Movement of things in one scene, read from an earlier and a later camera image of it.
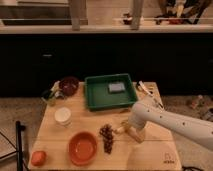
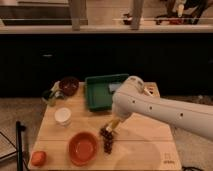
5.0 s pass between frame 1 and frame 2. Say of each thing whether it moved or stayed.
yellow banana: moved
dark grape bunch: stayed
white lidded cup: stayed
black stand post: stayed
